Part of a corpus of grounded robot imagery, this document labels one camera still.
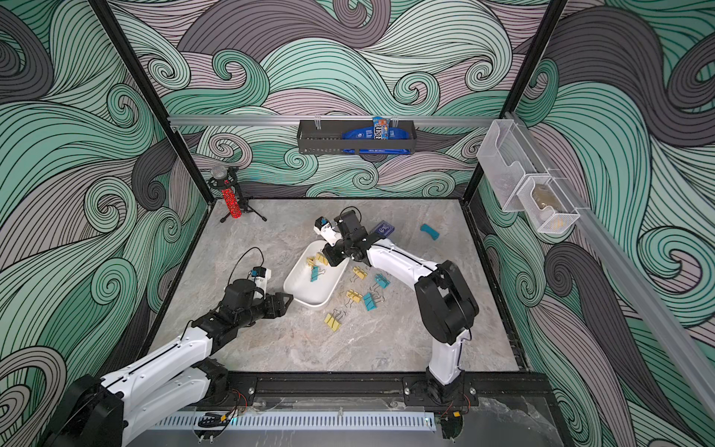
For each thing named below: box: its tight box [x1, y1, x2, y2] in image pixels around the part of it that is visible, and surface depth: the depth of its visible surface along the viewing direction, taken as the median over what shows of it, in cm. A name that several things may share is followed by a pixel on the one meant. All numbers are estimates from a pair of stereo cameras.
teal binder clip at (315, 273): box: [310, 265, 325, 283], surface depth 97 cm
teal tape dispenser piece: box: [419, 223, 441, 242], surface depth 112 cm
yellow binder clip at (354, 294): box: [346, 288, 364, 303], surface depth 92 cm
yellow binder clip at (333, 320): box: [323, 308, 347, 333], surface depth 86 cm
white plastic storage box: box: [283, 240, 351, 310], surface depth 95 cm
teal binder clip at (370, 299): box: [363, 291, 386, 312], surface depth 91 cm
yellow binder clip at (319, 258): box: [306, 251, 329, 267], surface depth 94 cm
